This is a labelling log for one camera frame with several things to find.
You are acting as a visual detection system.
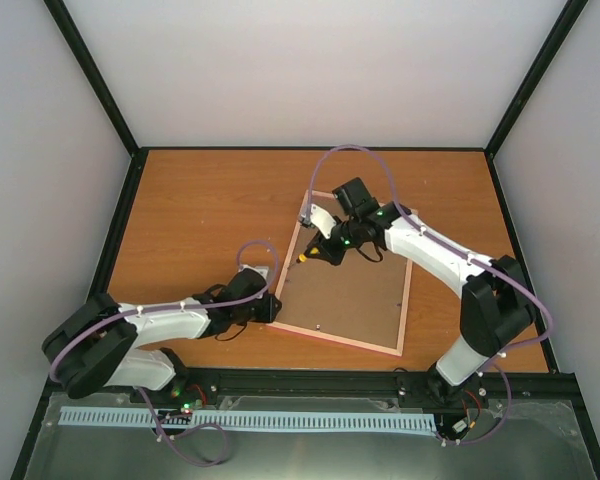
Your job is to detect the pink picture frame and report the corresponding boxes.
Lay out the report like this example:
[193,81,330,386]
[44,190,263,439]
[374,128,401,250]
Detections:
[265,188,415,359]

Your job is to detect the left black corner post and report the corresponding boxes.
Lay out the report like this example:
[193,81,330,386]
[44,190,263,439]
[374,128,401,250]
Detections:
[43,0,140,157]

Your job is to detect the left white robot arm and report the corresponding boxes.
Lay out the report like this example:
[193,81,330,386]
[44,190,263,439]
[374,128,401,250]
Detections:
[41,266,282,403]

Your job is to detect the light blue cable duct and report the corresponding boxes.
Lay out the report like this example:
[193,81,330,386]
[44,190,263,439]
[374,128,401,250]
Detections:
[57,406,436,436]

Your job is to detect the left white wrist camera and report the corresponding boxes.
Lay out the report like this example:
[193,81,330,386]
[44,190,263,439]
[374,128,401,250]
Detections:
[239,264,275,282]

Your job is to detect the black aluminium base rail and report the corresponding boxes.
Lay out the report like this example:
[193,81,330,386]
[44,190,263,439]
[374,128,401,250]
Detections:
[44,367,581,414]

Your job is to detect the right black corner post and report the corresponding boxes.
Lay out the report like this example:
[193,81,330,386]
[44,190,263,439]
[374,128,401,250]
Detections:
[485,0,589,160]

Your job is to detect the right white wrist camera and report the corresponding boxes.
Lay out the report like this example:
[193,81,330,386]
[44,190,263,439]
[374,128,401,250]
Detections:
[298,203,338,239]

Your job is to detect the yellow handled screwdriver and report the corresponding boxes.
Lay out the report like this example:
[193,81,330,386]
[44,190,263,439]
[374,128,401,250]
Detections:
[286,247,320,271]

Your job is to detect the purple cable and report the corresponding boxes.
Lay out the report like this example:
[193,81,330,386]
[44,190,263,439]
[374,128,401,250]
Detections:
[47,239,282,386]
[302,144,554,449]

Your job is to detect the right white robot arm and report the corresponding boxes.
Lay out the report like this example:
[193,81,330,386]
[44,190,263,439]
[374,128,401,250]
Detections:
[299,178,536,405]

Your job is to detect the black corner post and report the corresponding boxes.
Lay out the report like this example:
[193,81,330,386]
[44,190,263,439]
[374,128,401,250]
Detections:
[43,0,140,157]
[485,0,589,160]

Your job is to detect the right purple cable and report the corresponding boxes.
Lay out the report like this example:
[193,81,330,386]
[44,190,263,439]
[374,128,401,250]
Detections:
[302,144,554,449]

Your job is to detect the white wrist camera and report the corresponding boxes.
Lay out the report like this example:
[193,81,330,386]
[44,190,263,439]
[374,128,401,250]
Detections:
[239,264,275,282]
[298,203,338,239]

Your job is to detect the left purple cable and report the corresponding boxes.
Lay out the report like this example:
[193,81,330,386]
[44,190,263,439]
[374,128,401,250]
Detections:
[47,239,282,386]

